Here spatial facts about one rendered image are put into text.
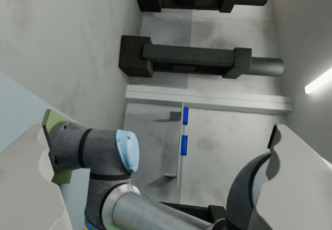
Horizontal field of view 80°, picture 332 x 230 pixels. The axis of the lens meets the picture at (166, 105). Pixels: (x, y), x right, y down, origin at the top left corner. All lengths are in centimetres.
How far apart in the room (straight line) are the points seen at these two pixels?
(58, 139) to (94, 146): 10
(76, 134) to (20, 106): 15
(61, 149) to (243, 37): 532
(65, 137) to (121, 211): 25
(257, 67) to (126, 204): 375
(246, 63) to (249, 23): 240
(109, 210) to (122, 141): 16
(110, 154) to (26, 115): 22
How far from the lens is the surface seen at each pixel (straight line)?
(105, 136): 58
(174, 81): 462
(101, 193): 58
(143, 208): 47
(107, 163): 57
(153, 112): 433
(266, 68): 412
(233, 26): 578
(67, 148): 61
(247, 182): 26
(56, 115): 65
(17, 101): 56
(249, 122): 457
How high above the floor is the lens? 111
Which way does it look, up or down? 3 degrees down
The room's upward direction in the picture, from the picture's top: 95 degrees clockwise
